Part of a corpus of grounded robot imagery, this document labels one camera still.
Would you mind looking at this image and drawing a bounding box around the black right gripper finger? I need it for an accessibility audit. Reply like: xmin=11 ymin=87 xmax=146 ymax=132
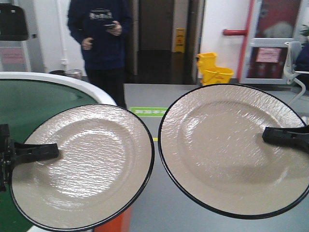
xmin=262 ymin=125 xmax=309 ymax=153

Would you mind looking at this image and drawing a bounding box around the red pipe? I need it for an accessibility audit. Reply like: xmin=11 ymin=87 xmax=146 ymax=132
xmin=222 ymin=0 xmax=254 ymax=82

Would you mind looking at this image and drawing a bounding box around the white office chair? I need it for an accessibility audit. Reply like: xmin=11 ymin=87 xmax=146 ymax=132
xmin=283 ymin=41 xmax=309 ymax=106

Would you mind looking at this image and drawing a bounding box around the person in dark clothes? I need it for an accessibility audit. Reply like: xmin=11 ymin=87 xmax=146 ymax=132
xmin=67 ymin=0 xmax=131 ymax=108

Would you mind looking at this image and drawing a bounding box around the white outer conveyor rim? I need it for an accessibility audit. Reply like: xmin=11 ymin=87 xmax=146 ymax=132
xmin=0 ymin=72 xmax=116 ymax=106

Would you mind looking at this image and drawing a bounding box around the yellow wet floor sign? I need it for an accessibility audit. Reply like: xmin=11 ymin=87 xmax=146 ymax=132
xmin=174 ymin=28 xmax=186 ymax=53

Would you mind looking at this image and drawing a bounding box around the yellow mop bucket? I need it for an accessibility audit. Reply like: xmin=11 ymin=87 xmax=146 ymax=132
xmin=197 ymin=52 xmax=234 ymax=86

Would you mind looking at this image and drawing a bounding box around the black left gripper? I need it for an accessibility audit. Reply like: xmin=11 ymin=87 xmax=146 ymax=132
xmin=0 ymin=124 xmax=59 ymax=192

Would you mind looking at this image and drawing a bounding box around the grey water dispenser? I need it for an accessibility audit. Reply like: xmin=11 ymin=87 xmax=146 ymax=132
xmin=0 ymin=3 xmax=31 ymax=72

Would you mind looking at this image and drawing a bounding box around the beige plate black rim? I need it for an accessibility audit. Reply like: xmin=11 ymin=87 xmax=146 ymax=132
xmin=11 ymin=104 xmax=155 ymax=232
xmin=158 ymin=84 xmax=309 ymax=219

